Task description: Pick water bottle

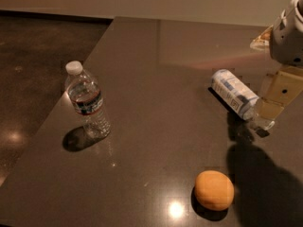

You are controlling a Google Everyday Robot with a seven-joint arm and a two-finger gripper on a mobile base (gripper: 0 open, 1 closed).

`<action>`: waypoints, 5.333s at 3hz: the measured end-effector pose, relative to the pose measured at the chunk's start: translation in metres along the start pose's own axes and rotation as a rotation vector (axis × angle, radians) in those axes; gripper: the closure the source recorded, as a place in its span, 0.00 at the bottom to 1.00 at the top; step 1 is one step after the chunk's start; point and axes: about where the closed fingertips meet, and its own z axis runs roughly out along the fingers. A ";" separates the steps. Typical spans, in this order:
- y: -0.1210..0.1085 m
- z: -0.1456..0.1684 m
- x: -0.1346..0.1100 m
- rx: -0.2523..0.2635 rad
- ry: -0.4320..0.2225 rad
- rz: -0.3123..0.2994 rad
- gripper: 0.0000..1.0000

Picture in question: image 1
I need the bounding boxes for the clear plastic water bottle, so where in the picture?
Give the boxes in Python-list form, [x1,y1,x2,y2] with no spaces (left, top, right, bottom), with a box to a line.
[64,61,111,139]

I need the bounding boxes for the orange fruit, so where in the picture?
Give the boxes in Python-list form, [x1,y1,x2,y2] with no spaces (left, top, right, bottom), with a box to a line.
[194,170,235,211]

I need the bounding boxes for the clear package at table edge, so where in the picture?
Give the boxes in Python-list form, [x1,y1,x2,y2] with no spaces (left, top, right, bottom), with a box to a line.
[250,26,273,51]

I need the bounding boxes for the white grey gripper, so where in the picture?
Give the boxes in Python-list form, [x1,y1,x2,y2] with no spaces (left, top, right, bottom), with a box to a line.
[253,0,303,131]

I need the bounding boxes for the white blue drink can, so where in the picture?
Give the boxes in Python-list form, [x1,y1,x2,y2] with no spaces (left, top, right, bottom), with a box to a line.
[211,69,258,121]

